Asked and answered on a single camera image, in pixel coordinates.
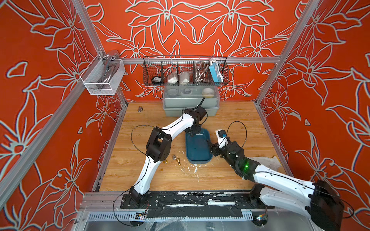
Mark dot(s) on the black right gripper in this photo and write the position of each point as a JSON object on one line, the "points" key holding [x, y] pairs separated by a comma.
{"points": [[216, 148]]}

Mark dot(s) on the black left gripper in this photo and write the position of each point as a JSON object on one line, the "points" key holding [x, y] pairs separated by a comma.
{"points": [[198, 132]]}

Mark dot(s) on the teal plastic storage box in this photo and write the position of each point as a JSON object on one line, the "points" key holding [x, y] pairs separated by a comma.
{"points": [[197, 147]]}

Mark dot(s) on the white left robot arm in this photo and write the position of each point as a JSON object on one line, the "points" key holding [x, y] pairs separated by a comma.
{"points": [[158, 148]]}

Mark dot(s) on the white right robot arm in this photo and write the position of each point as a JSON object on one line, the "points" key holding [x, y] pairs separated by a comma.
{"points": [[317, 201]]}

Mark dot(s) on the blue white box in basket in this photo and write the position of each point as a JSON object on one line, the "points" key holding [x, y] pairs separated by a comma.
{"points": [[215, 72]]}

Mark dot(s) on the grey plastic lidded container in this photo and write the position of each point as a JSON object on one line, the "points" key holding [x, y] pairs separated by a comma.
{"points": [[178, 98]]}

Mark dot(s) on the metal tongs in basket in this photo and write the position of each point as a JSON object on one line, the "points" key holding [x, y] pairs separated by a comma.
{"points": [[200, 72]]}

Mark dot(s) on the white cloth on table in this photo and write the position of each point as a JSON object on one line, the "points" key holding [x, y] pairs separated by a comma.
{"points": [[271, 163]]}

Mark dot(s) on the small metal piece far corner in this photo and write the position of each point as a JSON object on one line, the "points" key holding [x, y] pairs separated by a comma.
{"points": [[140, 109]]}

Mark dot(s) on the black wire wall basket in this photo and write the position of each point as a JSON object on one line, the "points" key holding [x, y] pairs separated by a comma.
{"points": [[175, 70]]}

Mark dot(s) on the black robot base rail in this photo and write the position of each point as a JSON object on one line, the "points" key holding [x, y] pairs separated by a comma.
{"points": [[196, 204]]}

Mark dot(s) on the white mesh wall basket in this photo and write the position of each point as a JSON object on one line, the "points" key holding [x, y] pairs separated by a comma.
{"points": [[103, 79]]}

